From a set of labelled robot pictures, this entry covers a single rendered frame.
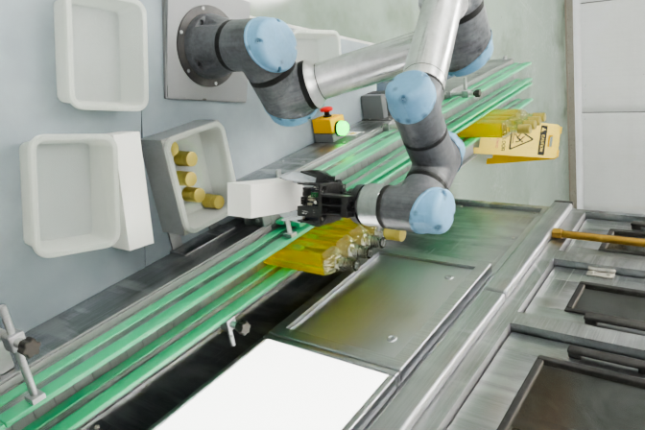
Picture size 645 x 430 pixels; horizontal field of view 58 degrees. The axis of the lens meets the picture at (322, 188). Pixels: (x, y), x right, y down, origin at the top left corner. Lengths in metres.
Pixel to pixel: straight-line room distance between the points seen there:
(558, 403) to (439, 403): 0.21
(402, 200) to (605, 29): 6.25
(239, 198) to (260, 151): 0.53
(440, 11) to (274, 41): 0.37
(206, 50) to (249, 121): 0.28
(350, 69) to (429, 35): 0.32
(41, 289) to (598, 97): 6.57
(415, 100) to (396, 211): 0.18
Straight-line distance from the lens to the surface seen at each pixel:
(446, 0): 1.14
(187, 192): 1.38
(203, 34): 1.38
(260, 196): 1.08
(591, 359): 1.28
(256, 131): 1.58
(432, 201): 0.92
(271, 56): 1.27
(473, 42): 1.28
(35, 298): 1.26
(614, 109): 7.24
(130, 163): 1.26
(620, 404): 1.19
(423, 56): 1.00
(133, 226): 1.27
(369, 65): 1.31
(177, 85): 1.39
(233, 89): 1.51
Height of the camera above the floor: 1.84
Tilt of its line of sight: 37 degrees down
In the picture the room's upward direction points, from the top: 95 degrees clockwise
